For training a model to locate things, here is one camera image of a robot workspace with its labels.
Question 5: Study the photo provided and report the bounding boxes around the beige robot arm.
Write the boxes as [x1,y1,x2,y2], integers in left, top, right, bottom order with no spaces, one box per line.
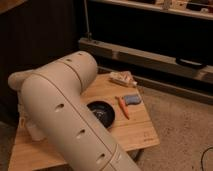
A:
[8,51,140,171]

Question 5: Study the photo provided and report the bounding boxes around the black handle on bench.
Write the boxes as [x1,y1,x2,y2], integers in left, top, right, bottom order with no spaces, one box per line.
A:
[175,58,207,69]

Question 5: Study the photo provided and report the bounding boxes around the black cable on floor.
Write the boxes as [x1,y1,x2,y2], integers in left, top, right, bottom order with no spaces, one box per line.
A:
[200,146,213,171]

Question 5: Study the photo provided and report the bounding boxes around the orange toy carrot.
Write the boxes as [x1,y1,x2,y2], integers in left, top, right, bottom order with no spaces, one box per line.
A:
[115,96,130,120]

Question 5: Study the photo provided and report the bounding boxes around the crumpled wrapped packet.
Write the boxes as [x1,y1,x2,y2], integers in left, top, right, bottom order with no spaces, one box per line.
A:
[109,71,137,87]

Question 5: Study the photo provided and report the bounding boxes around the grey metal bench rail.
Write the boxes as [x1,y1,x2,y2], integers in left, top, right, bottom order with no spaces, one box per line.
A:
[78,38,213,84]

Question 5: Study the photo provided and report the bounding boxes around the blue eraser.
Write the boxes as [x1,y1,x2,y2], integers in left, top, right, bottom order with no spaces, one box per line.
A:
[123,94,141,105]

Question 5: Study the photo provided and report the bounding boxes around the black bowl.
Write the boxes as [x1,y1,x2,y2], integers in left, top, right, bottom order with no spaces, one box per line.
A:
[87,101,115,128]

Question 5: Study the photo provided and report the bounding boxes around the wooden table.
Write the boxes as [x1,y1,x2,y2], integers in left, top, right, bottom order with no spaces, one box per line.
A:
[7,70,161,171]

